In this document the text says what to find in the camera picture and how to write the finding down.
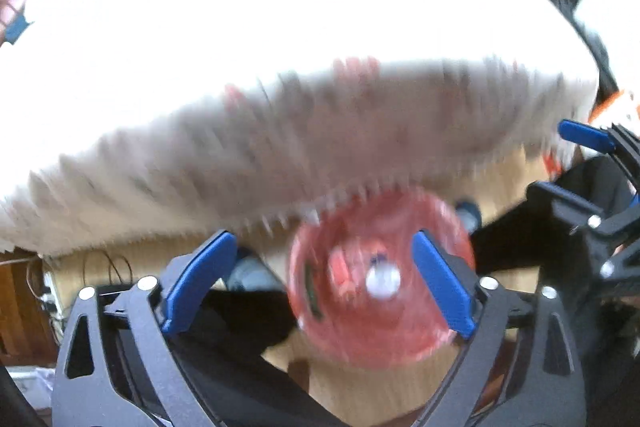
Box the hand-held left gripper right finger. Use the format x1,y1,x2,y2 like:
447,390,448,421
411,229,588,427

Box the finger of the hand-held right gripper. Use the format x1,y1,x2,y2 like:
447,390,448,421
527,180,640,289
557,119,640,195

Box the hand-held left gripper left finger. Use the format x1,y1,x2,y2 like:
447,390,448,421
52,229,237,427

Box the red trash bin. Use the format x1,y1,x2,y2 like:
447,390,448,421
289,187,476,368

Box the orange white box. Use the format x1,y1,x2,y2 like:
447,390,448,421
589,89,640,128

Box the white plastic cup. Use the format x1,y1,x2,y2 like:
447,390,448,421
365,263,402,299

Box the white power strip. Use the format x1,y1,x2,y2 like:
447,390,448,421
42,271,60,314

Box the wooden cabinet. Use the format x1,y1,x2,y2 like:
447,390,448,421
0,251,57,366

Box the floral fringed tablecloth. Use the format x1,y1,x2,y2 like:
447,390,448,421
0,0,601,256

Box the brown pink packet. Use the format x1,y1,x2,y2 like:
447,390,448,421
0,0,32,46

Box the thin black cable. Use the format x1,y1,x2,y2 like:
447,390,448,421
81,249,134,289

